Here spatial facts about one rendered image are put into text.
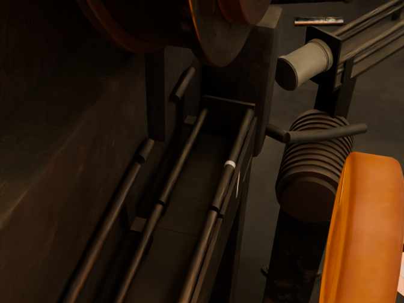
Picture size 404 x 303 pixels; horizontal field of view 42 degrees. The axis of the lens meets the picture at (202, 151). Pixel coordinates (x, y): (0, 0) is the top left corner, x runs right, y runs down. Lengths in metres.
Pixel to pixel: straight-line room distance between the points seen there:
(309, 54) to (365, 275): 0.62
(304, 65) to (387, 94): 1.34
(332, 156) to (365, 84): 1.30
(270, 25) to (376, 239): 0.47
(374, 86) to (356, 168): 1.89
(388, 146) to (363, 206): 1.60
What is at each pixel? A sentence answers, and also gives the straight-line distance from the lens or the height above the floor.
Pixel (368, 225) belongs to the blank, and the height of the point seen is 0.89.
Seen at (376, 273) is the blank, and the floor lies 0.88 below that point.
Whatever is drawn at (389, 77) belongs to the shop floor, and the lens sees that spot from 2.32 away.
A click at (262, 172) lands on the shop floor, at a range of 1.70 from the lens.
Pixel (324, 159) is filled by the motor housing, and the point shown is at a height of 0.53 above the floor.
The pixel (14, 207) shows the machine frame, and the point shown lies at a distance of 0.36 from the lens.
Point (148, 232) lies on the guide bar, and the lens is 0.56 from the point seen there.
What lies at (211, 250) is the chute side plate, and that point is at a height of 0.70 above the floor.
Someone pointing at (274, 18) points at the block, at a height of 0.80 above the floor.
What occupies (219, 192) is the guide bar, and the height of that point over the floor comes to 0.72.
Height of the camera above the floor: 1.12
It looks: 40 degrees down
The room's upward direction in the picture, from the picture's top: 3 degrees clockwise
